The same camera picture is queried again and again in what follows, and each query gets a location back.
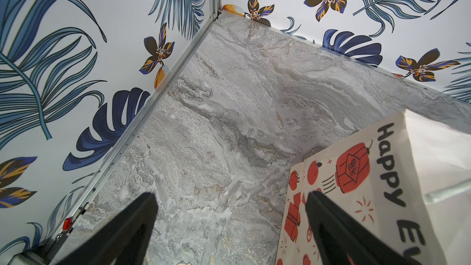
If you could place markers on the white red paper bag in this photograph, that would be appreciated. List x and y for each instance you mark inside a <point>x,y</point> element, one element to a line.
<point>406,179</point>

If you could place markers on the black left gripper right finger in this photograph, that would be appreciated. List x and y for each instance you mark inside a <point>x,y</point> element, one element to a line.
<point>341,240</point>

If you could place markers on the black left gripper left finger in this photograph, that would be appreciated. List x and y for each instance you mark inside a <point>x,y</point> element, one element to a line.
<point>122,241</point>

